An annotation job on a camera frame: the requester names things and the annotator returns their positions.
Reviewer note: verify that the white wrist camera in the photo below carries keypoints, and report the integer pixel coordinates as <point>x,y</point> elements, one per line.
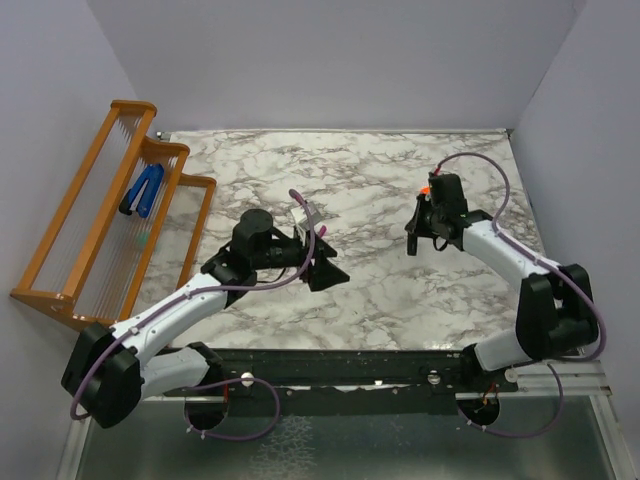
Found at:
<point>447,195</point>
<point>302,215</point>

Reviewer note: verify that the green object in rack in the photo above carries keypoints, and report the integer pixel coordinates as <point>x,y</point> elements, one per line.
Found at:
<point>141,240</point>

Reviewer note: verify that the orange wooden rack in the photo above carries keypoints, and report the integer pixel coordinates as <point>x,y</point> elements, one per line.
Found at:
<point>86,267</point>

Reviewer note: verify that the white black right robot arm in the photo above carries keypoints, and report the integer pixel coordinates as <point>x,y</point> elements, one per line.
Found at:
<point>555,311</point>

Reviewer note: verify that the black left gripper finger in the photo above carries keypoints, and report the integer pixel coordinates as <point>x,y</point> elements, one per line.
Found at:
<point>323,250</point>
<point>323,274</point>

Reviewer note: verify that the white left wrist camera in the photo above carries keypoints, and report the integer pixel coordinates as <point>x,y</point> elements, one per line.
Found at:
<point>302,215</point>

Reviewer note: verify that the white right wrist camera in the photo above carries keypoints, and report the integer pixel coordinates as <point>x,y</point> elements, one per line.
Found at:
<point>447,195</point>

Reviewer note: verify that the black orange highlighter pen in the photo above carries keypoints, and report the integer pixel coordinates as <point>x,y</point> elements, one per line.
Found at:
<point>412,244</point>

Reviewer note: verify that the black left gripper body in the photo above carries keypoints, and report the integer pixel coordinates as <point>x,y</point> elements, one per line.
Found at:
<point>299,251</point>

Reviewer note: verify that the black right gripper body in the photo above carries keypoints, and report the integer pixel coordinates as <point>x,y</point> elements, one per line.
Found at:
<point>429,225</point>

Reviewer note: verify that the blue stapler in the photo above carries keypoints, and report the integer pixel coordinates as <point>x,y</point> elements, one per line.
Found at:
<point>141,196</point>

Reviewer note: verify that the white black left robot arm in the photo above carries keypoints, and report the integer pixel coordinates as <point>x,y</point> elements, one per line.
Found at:
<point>111,369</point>

